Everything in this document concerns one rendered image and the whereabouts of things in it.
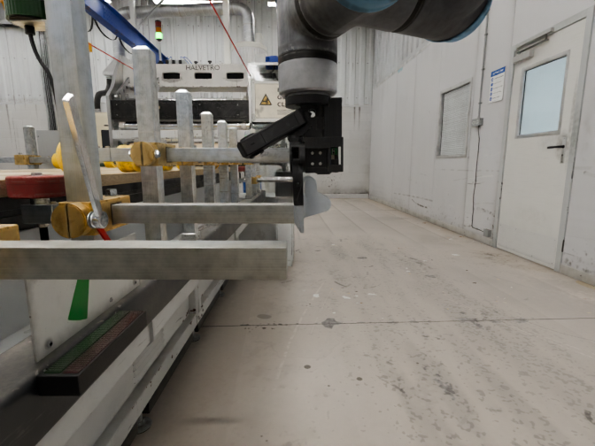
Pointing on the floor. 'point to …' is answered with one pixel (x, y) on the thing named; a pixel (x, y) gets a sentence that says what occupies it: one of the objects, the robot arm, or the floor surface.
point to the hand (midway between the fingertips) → (297, 225)
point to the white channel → (227, 30)
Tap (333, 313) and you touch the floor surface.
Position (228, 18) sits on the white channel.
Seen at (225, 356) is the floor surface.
